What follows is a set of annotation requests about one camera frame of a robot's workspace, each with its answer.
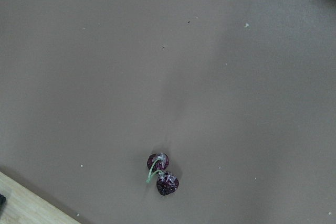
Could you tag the dark red cherries pair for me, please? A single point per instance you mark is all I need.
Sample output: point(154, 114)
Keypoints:
point(166, 182)

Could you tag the bamboo cutting board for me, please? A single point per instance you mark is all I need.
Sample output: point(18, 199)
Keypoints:
point(23, 206)

